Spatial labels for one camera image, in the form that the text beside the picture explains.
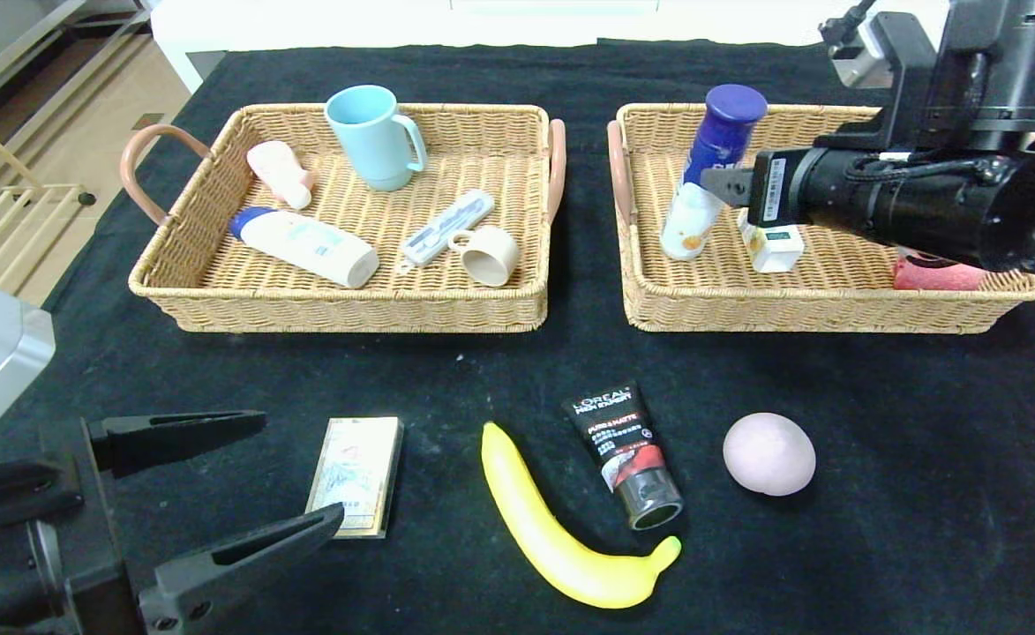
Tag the light blue mug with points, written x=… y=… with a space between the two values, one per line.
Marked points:
x=374 y=145

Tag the yellow banana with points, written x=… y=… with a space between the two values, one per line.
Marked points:
x=526 y=503

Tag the white bottle dark blue cap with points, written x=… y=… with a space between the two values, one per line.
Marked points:
x=720 y=132

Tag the small white drink carton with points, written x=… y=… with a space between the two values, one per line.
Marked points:
x=777 y=251

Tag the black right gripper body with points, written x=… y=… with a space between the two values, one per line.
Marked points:
x=770 y=189

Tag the grey metal shelf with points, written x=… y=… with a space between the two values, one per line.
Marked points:
x=5 y=35

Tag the black table cloth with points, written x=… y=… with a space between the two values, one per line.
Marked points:
x=482 y=370

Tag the black left camera mount bracket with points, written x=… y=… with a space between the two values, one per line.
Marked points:
x=1 y=494

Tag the black face wash tube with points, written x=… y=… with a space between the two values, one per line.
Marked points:
x=614 y=432

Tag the red peach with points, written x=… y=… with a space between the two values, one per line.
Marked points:
x=932 y=278

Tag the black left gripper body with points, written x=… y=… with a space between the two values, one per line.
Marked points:
x=104 y=522

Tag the gold playing card box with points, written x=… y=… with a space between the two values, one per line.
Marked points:
x=363 y=450

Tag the black right camera mount bracket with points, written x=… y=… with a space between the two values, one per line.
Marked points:
x=914 y=88

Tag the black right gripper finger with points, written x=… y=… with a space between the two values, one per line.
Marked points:
x=733 y=187

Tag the beige metal rack with wheels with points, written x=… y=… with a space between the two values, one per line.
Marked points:
x=14 y=220

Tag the pale pink egg-shaped ball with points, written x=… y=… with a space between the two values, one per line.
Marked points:
x=768 y=454

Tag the small pink bottle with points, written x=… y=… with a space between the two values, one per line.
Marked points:
x=276 y=169

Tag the small beige cup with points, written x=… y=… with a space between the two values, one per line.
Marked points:
x=492 y=257

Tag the grey toothbrush travel case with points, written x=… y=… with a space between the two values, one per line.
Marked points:
x=446 y=228

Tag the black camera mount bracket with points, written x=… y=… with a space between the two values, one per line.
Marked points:
x=914 y=88
x=1 y=494

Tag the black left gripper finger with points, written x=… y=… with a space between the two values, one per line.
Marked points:
x=226 y=569
x=175 y=438

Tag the white lotion bottle blue cap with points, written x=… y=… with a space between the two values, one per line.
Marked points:
x=312 y=247

